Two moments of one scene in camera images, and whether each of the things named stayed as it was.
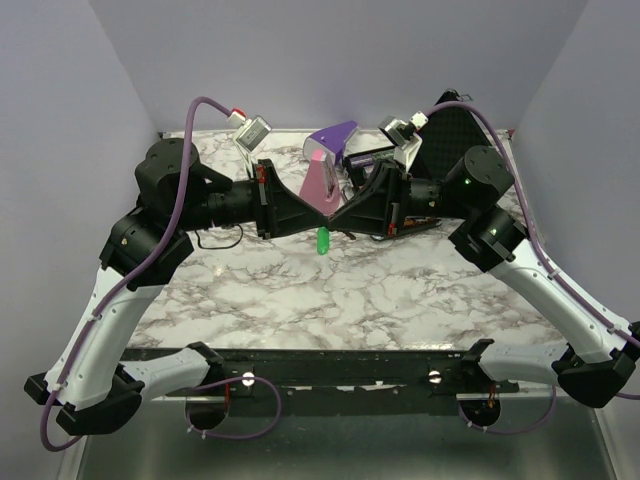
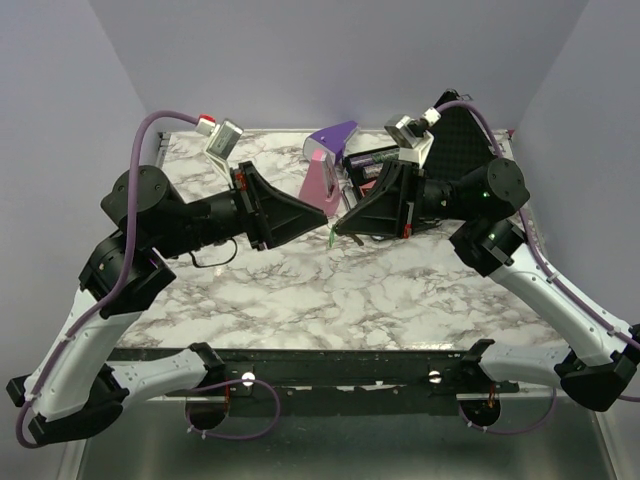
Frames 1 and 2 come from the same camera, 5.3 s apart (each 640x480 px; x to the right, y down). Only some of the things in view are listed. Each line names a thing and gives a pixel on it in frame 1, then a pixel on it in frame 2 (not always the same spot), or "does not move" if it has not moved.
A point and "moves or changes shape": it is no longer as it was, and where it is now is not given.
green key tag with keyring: x=323 y=240 moves or changes shape
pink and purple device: x=325 y=150 does not move
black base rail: x=334 y=373 does not move
